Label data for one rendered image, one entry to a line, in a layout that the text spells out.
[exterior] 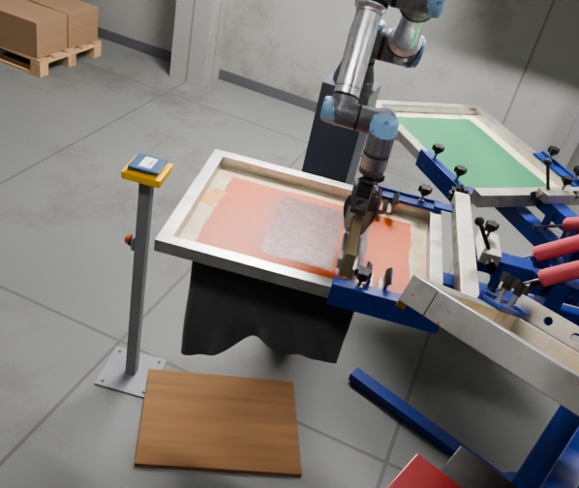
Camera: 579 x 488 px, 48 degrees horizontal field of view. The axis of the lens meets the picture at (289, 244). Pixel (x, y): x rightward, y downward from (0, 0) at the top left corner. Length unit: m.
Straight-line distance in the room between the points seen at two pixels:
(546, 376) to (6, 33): 4.83
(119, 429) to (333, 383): 0.91
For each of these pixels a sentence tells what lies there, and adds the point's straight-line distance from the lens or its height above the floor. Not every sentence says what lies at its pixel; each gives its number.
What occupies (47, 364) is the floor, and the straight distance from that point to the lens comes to 2.79.
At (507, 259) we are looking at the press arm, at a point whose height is 1.04.
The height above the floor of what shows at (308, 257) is 0.95.
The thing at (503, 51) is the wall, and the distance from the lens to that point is 4.86.
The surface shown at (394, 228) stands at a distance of 2.10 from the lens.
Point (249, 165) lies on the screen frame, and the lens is 2.19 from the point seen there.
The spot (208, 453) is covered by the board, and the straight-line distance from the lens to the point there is 2.49.
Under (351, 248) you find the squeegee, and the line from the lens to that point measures 1.76.
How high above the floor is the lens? 2.01
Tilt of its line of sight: 34 degrees down
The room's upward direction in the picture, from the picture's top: 13 degrees clockwise
